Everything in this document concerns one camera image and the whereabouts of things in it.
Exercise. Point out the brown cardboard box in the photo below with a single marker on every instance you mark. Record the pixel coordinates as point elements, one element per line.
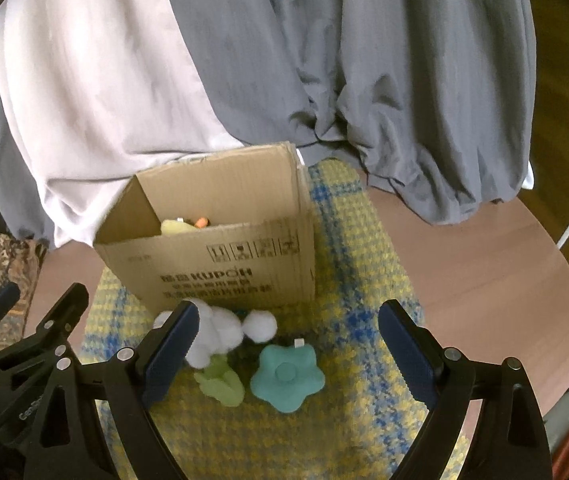
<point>258,252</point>

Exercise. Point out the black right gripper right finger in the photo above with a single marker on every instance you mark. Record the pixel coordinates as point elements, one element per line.
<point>509,440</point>

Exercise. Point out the yellow blue woven mat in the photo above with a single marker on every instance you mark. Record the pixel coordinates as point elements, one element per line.
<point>361,424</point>

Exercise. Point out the green plush toy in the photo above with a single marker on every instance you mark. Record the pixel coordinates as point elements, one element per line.
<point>220,382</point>

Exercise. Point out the yellow duck plush toy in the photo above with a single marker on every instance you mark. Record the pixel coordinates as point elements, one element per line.
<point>180,225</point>

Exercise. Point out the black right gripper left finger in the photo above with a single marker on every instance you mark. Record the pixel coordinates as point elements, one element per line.
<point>135,378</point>

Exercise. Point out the grey bed duvet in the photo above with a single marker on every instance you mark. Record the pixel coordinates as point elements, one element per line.
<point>433,99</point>

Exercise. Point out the brown patterned cloth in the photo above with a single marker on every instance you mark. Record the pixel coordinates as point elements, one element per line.
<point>20,263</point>

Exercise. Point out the pale pink bed sheet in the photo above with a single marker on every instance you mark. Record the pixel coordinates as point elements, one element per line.
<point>95,91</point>

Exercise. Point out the white plush toy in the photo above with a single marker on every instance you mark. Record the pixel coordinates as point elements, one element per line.
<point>221,331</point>

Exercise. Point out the teal star plush cushion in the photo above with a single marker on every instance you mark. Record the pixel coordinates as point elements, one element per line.
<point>287,376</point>

